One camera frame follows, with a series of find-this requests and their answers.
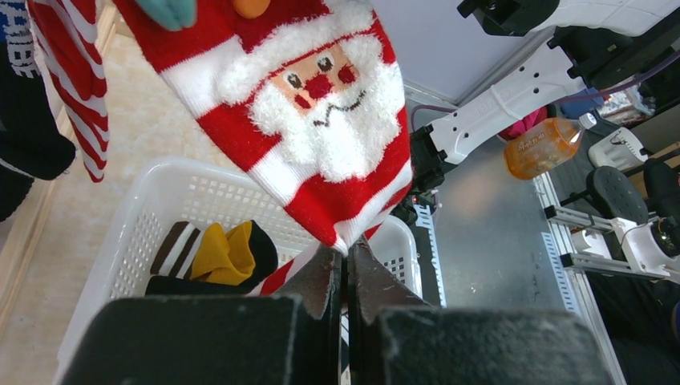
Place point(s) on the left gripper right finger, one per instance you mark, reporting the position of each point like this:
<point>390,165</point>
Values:
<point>398,338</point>

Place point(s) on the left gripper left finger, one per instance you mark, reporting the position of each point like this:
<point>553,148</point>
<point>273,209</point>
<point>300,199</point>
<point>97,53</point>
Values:
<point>289,337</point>

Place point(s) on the black sock plain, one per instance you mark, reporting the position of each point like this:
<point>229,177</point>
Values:
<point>266,263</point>

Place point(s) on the red white striped sock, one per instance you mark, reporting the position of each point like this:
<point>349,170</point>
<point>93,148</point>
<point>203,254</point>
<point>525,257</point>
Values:
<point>66,32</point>

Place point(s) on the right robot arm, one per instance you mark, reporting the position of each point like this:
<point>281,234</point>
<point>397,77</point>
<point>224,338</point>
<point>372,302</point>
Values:
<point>591,44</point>

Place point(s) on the white plastic basket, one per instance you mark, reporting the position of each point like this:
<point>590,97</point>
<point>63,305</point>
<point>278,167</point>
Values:
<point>171,190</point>

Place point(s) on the orange drink bottle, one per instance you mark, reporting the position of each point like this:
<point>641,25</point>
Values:
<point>547,145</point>

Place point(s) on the black round stool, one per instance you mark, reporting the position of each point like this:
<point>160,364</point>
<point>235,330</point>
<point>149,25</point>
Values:
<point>613,195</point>

